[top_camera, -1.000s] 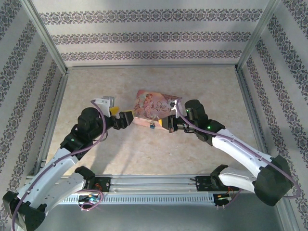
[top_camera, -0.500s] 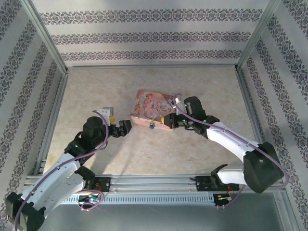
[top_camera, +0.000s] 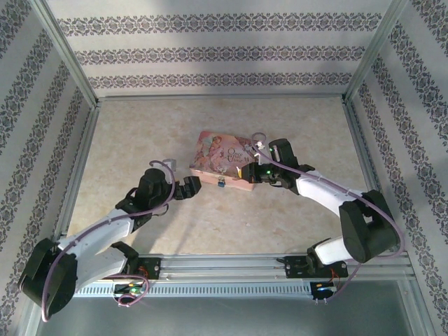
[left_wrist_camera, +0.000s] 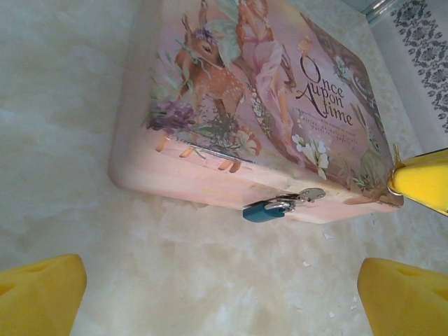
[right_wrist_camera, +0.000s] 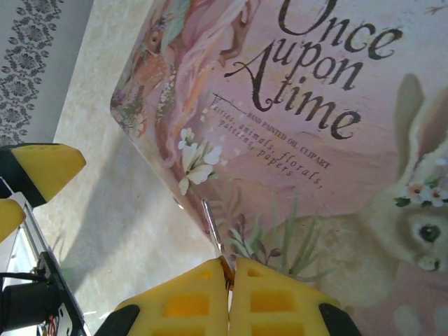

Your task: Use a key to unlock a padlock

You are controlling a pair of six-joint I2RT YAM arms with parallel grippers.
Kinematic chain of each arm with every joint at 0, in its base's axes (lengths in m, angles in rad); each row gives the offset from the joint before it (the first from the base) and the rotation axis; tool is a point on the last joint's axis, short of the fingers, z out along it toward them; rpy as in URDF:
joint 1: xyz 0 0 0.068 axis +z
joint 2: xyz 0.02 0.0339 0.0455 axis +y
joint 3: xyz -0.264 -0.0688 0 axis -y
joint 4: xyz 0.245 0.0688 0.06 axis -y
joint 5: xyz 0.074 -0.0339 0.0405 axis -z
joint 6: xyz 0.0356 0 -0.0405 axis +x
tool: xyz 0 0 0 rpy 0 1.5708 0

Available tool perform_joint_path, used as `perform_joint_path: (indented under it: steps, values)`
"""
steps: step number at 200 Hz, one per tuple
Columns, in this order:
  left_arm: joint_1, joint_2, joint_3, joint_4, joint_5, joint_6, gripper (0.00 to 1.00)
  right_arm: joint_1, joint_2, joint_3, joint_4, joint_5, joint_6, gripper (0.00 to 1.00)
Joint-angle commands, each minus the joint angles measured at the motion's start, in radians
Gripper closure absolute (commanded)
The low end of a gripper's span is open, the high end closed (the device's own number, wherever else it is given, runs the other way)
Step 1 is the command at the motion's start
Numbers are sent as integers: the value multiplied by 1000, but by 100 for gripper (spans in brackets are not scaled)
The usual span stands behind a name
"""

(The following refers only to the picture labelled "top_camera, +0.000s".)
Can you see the aluminium frame side rail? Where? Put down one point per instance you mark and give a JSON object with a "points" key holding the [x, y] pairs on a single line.
{"points": [[84, 147], [360, 140]]}

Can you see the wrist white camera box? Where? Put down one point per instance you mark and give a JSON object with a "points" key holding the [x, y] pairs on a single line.
{"points": [[169, 164], [259, 151]]}

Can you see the pink picture tin box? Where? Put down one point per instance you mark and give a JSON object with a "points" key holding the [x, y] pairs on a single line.
{"points": [[220, 154]]}

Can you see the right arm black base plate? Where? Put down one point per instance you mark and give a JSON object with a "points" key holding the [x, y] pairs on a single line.
{"points": [[297, 266]]}

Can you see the aluminium frame rear rail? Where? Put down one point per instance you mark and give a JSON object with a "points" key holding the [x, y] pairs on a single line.
{"points": [[220, 98]]}

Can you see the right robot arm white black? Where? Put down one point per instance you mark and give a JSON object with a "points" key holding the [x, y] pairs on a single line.
{"points": [[322, 190]]}

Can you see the small blue gold padlock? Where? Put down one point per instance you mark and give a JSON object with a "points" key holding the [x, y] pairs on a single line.
{"points": [[221, 182]]}

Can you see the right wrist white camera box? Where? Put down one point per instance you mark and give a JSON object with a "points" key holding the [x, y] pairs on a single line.
{"points": [[259, 151]]}

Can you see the aluminium frame corner post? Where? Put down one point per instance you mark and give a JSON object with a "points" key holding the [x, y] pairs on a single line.
{"points": [[372, 52], [66, 52]]}

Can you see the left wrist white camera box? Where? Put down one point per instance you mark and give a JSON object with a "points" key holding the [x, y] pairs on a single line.
{"points": [[169, 164]]}

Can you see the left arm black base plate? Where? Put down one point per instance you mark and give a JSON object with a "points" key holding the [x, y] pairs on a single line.
{"points": [[150, 269]]}

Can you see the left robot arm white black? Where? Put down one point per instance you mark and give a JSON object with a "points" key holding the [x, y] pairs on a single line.
{"points": [[98, 231]]}

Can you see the grey metal sheet panel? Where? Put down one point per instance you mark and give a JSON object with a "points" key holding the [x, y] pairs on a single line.
{"points": [[224, 318]]}

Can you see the long aluminium mounting beam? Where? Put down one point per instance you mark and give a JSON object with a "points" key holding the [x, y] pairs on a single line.
{"points": [[224, 269]]}

